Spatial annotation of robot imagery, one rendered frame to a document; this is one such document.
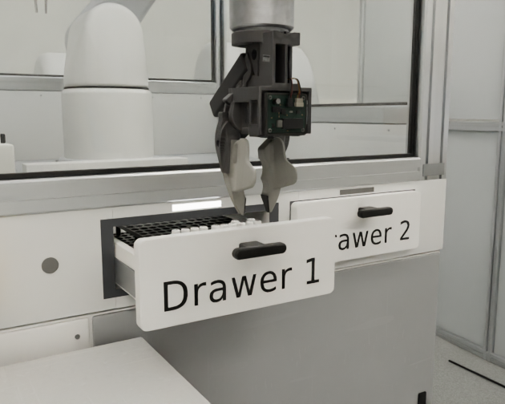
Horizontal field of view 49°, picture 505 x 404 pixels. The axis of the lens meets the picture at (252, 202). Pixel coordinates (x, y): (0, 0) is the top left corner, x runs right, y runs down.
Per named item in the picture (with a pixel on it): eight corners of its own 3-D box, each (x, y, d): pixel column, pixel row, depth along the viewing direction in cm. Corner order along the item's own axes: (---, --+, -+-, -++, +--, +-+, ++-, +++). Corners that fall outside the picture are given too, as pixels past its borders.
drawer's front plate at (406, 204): (418, 248, 107) (422, 191, 106) (296, 268, 93) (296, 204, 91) (412, 245, 109) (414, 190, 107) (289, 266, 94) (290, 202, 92)
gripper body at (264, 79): (256, 141, 60) (256, 26, 59) (219, 138, 68) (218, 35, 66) (313, 139, 64) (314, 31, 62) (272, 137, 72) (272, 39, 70)
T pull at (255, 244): (287, 252, 71) (287, 242, 70) (236, 260, 67) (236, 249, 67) (272, 247, 74) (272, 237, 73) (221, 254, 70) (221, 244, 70)
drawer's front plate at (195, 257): (334, 292, 80) (336, 217, 79) (141, 333, 66) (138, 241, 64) (326, 289, 82) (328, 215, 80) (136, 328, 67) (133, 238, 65)
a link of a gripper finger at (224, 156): (216, 172, 65) (225, 97, 65) (210, 171, 67) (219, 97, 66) (251, 175, 68) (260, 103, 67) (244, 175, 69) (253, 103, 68)
